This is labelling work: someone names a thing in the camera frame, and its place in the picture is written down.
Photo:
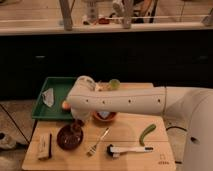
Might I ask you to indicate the green round fruit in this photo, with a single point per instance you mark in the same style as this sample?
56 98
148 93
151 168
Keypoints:
114 84

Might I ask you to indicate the silver fork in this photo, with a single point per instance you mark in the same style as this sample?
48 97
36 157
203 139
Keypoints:
93 148

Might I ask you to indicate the green plastic tray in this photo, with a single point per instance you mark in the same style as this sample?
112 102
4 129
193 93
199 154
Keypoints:
61 87

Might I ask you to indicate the dark purple bowl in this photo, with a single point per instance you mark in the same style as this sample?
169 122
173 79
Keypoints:
68 140

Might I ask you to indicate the crumpled white paper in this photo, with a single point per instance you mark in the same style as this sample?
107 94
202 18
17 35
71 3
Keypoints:
48 97

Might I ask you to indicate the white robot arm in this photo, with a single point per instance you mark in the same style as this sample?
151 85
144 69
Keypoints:
193 104

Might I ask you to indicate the dark purple grapes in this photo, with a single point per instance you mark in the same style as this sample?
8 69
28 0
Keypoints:
75 127

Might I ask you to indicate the orange bowl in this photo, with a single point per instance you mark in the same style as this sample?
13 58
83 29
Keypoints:
110 118

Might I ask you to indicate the orange fruit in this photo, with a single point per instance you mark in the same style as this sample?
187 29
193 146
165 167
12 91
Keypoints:
66 105

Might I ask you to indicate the green chili pepper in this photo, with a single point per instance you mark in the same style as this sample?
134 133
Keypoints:
146 131

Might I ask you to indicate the blue white cloth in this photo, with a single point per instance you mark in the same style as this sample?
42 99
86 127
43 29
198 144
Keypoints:
104 114

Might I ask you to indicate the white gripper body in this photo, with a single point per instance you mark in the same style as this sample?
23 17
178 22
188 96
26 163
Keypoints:
80 115

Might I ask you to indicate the black white brush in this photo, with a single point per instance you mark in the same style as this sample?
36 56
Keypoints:
115 151

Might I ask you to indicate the white black eraser block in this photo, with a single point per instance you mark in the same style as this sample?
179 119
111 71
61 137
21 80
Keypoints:
44 146

